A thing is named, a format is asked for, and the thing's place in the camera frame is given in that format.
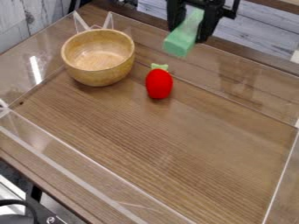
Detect black metal bracket with bolt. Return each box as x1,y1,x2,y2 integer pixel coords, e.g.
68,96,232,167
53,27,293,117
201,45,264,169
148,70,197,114
25,185,66,224

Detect red plush strawberry toy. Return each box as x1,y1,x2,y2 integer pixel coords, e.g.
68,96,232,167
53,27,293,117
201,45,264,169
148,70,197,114
144,63,173,99

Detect light brown wooden bowl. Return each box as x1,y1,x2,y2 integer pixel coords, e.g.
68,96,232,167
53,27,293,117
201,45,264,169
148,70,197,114
60,29,136,87

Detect green rectangular foam block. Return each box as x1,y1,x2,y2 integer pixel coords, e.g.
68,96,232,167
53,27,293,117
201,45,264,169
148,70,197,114
163,9,204,57

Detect clear acrylic tray wall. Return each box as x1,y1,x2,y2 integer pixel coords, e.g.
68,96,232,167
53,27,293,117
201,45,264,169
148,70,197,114
0,8,299,224

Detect black cable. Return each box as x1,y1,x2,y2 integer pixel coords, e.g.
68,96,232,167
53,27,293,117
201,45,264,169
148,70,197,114
0,199,38,224

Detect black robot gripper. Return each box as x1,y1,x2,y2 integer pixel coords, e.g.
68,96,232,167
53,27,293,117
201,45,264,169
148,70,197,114
165,0,240,43

